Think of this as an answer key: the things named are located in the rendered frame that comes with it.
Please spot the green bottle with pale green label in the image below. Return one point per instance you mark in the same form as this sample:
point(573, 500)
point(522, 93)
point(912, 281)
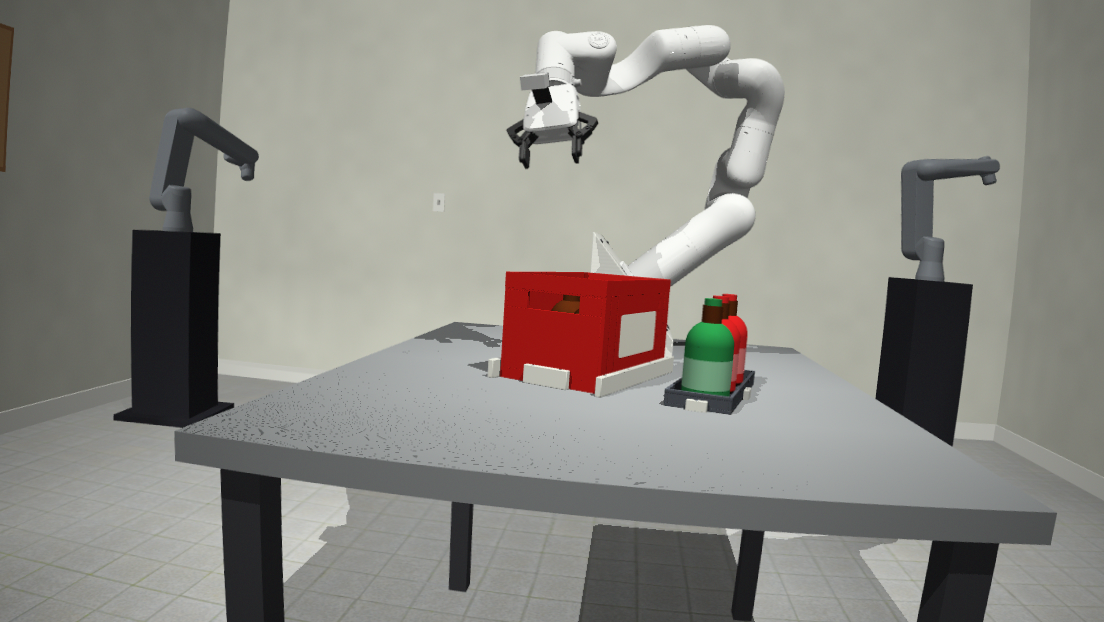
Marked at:
point(708, 355)

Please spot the brown bottle with cream cap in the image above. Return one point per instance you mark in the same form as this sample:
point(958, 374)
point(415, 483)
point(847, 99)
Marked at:
point(569, 304)

